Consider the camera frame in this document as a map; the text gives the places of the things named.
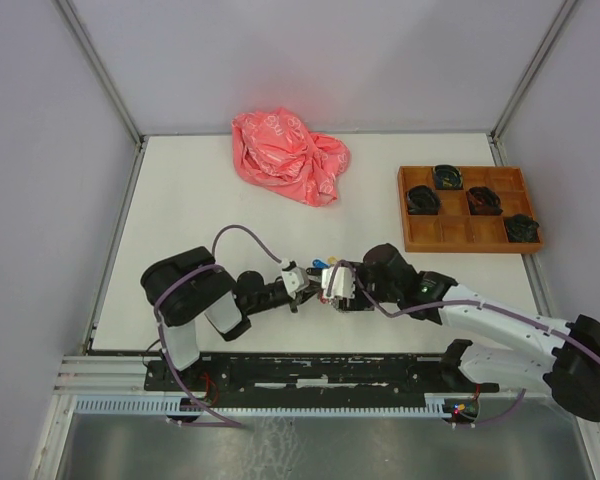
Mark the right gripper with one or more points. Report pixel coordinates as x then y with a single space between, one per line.
357 303

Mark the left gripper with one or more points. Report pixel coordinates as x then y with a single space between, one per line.
303 295

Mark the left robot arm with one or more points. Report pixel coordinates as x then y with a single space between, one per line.
186 286

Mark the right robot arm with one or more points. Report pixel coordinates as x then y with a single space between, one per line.
532 352

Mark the black coiled item left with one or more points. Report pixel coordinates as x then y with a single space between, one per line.
422 200

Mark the black coiled item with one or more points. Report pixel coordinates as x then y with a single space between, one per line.
483 201
422 200
521 228
447 177

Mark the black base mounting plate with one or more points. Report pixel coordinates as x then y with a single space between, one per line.
303 381

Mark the black coiled item top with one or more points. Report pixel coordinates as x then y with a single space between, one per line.
447 177

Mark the black coiled item middle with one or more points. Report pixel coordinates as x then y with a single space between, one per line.
483 201

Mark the crumpled pink plastic bag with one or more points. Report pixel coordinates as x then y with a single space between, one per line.
276 151

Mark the black coiled item right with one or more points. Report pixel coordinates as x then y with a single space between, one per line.
521 228

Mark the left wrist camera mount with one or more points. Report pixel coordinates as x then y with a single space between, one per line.
295 278

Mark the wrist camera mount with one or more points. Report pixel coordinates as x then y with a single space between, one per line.
337 283
295 278

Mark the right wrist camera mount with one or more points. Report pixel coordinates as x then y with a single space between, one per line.
337 283

